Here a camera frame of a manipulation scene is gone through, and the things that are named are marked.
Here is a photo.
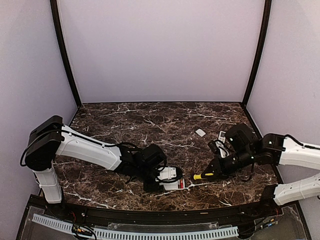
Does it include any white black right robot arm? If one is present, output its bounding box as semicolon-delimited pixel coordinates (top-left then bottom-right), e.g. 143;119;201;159
212;123;320;217

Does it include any black front rail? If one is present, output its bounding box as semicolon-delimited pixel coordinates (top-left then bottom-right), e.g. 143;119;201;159
27;193;301;227

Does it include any white battery cover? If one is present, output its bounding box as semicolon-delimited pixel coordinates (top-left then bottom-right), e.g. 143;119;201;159
195;128;206;137

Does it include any red AAA battery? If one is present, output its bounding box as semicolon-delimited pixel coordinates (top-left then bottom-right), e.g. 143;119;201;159
178;178;185;189

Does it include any black left frame post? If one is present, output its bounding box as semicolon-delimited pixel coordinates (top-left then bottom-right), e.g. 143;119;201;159
49;0;82;108

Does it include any white air conditioner remote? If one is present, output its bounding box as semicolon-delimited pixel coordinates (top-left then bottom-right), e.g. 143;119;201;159
218;131;226;142

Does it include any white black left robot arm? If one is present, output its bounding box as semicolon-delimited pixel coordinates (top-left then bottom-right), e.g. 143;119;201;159
20;115;167;218

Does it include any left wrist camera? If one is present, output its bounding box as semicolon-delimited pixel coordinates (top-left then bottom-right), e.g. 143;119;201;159
155;166;183;184

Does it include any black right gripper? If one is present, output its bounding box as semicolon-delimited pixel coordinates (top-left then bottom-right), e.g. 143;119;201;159
201;146;256;180

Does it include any white remote control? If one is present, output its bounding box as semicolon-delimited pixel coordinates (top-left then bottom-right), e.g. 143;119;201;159
162;180;186;191

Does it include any black right frame post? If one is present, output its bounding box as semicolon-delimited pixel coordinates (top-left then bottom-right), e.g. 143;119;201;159
241;0;272;108

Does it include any yellow handled screwdriver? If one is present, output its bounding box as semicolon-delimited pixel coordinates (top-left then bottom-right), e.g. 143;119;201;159
192;172;215;180

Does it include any white slotted cable duct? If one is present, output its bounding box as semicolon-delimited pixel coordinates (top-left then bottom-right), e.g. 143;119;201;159
32;213;239;240

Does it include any black frame post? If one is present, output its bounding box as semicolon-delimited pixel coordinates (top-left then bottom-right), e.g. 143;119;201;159
49;0;82;108
241;0;272;108

